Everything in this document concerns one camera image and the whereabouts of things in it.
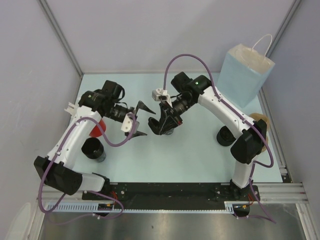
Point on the red straw cup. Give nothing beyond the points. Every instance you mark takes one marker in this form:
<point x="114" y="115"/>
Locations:
<point x="96" y="132"/>

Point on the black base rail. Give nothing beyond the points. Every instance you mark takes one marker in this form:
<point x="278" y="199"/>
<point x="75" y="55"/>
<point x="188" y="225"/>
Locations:
<point x="178" y="195"/>

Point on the single black coffee cup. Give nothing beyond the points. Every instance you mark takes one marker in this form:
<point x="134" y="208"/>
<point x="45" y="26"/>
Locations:
<point x="169" y="132"/>

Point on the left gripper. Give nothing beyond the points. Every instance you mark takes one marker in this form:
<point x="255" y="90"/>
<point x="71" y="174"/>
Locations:
<point x="141" y="106"/>

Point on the white cable duct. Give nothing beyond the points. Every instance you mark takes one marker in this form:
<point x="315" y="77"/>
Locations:
<point x="109" y="207"/>

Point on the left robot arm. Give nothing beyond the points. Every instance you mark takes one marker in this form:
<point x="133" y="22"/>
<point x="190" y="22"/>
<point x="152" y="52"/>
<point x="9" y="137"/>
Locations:
<point x="56" y="168"/>

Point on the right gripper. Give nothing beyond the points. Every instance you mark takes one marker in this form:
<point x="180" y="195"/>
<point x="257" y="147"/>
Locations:
<point x="169" y="122"/>

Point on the black cup left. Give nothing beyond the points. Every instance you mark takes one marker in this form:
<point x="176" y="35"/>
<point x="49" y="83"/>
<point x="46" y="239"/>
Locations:
<point x="94" y="149"/>

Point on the light blue paper bag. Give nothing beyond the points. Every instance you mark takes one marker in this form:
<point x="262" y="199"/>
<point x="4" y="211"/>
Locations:
<point x="243" y="73"/>

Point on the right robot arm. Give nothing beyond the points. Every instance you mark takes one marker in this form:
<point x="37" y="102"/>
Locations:
<point x="245" y="135"/>

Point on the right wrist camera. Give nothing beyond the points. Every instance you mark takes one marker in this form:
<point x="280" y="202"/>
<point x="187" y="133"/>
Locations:
<point x="161" y="95"/>

